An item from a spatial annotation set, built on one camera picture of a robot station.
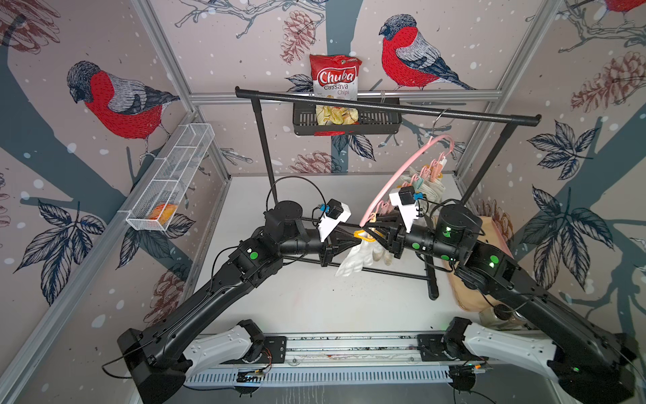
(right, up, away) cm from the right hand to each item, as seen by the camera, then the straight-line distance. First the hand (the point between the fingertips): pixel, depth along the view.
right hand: (366, 223), depth 58 cm
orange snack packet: (-53, +2, +7) cm, 53 cm away
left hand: (-1, -4, 0) cm, 4 cm away
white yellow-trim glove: (0, -9, +7) cm, 11 cm away
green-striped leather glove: (+20, +10, +14) cm, 27 cm away
